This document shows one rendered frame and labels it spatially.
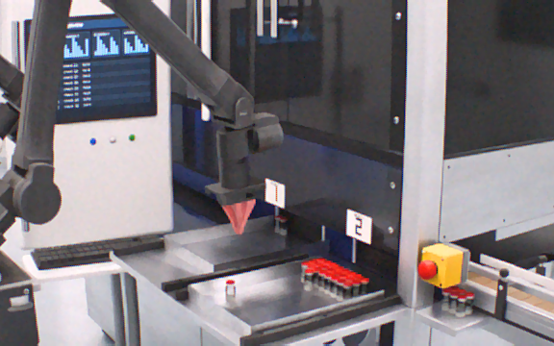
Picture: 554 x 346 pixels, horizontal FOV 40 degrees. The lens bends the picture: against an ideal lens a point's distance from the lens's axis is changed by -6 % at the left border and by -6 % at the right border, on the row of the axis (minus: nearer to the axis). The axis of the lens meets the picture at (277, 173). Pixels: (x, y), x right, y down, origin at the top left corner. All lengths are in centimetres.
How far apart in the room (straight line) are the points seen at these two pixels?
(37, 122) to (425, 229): 85
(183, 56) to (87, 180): 105
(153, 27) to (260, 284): 75
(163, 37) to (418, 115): 56
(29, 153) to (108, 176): 113
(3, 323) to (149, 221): 108
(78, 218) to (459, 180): 117
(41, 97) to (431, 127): 80
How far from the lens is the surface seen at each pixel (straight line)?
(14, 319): 150
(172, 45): 139
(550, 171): 203
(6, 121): 174
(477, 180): 181
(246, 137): 152
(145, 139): 242
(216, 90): 145
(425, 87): 164
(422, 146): 166
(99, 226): 244
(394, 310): 176
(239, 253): 209
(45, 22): 128
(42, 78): 129
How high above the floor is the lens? 158
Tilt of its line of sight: 14 degrees down
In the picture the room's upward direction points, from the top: straight up
